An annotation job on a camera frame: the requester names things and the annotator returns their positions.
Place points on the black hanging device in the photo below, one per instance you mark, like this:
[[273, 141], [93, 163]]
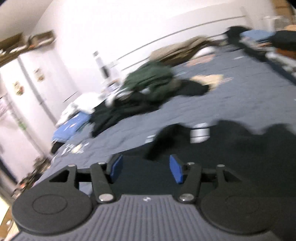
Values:
[[103, 68]]

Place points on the white garment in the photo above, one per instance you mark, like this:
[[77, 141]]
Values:
[[85, 103]]

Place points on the white headboard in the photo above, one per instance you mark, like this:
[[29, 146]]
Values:
[[138, 36]]

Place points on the blue pillow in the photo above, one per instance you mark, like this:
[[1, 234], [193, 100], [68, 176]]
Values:
[[70, 127]]

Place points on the folded clothes stack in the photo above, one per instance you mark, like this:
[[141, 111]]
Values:
[[243, 37], [281, 57]]

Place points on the white wardrobe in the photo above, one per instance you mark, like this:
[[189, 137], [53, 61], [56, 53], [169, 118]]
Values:
[[40, 88]]

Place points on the large cardboard box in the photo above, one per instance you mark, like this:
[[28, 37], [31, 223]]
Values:
[[12, 47]]

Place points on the near folded clothes stack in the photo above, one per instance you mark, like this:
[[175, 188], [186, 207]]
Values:
[[281, 57]]

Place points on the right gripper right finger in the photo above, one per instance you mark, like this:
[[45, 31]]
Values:
[[188, 177]]

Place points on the black clothes pile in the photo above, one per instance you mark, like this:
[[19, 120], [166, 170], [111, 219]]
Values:
[[105, 117]]

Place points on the white pillow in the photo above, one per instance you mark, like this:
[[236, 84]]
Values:
[[205, 51]]

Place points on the far folded clothes stack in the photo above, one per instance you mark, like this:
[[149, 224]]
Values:
[[243, 37]]

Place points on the grey quilted bedspread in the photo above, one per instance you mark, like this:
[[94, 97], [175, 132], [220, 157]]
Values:
[[252, 94]]

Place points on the dark green garment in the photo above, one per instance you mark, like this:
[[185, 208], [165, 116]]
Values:
[[155, 78]]

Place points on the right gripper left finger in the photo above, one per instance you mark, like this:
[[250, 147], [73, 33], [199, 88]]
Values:
[[103, 174]]

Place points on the folded brown blanket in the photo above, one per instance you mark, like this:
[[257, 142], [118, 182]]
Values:
[[181, 52]]

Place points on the black sweatshirt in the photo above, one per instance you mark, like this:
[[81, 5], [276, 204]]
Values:
[[247, 181]]

